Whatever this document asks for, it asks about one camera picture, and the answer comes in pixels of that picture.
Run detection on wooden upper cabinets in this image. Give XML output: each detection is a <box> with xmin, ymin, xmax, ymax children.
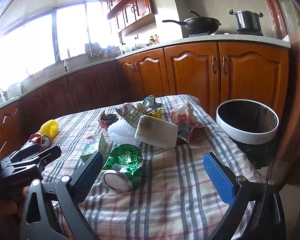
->
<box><xmin>97</xmin><ymin>0</ymin><xmax>155</xmax><ymax>37</ymax></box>

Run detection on person's left hand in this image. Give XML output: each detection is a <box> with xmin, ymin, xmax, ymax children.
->
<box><xmin>0</xmin><ymin>187</ymin><xmax>29</xmax><ymax>217</ymax></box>

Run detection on dark red snack wrapper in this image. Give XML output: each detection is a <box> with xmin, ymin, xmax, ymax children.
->
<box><xmin>98</xmin><ymin>111</ymin><xmax>119</xmax><ymax>129</ymax></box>

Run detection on white foam net sleeve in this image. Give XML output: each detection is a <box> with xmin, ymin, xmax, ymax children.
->
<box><xmin>107</xmin><ymin>119</ymin><xmax>141</xmax><ymax>147</ymax></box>

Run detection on white red plastic bag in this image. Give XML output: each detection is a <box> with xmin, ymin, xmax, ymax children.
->
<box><xmin>170</xmin><ymin>102</ymin><xmax>197</xmax><ymax>126</ymax></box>

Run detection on wooden lower cabinets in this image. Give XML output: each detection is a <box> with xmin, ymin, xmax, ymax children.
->
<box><xmin>0</xmin><ymin>41</ymin><xmax>288</xmax><ymax>156</ymax></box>

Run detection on yellow snack wrapper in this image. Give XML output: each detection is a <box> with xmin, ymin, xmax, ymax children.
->
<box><xmin>147</xmin><ymin>108</ymin><xmax>163</xmax><ymax>119</ymax></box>

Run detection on green drink carton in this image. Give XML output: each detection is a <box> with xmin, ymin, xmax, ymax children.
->
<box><xmin>81</xmin><ymin>133</ymin><xmax>106</xmax><ymax>163</ymax></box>

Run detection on kitchen faucet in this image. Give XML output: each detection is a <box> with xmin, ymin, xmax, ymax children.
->
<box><xmin>56</xmin><ymin>53</ymin><xmax>70</xmax><ymax>73</ymax></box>

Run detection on crushed green can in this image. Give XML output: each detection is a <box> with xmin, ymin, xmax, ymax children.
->
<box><xmin>100</xmin><ymin>144</ymin><xmax>144</xmax><ymax>192</ymax></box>

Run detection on crushed red can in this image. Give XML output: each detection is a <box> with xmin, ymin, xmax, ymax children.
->
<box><xmin>29</xmin><ymin>134</ymin><xmax>52</xmax><ymax>150</ymax></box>

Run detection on blue white crumpled wrapper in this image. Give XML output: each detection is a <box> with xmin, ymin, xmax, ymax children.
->
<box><xmin>142</xmin><ymin>95</ymin><xmax>162</xmax><ymax>110</ymax></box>

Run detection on wooden cabinets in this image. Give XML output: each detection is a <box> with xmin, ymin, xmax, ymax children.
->
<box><xmin>0</xmin><ymin>41</ymin><xmax>288</xmax><ymax>156</ymax></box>
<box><xmin>97</xmin><ymin>0</ymin><xmax>155</xmax><ymax>37</ymax></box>

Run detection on plaid tablecloth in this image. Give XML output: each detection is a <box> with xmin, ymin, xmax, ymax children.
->
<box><xmin>22</xmin><ymin>94</ymin><xmax>266</xmax><ymax>240</ymax></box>

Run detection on utensil rack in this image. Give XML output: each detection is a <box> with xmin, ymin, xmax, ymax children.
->
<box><xmin>85</xmin><ymin>42</ymin><xmax>121</xmax><ymax>61</ymax></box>

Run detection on seasoning bottles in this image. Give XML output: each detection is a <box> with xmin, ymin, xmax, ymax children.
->
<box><xmin>146</xmin><ymin>34</ymin><xmax>160</xmax><ymax>46</ymax></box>

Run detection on black wok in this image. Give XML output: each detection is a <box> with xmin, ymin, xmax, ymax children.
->
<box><xmin>162</xmin><ymin>10</ymin><xmax>222</xmax><ymax>34</ymax></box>

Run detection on white rimmed trash bin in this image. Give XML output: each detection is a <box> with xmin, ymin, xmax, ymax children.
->
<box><xmin>216</xmin><ymin>99</ymin><xmax>280</xmax><ymax>170</ymax></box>

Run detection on white sponge block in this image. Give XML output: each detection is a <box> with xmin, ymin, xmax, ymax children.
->
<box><xmin>134</xmin><ymin>115</ymin><xmax>178</xmax><ymax>150</ymax></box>

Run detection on steel cooking pot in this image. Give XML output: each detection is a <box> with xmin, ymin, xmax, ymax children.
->
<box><xmin>229</xmin><ymin>9</ymin><xmax>263</xmax><ymax>32</ymax></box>

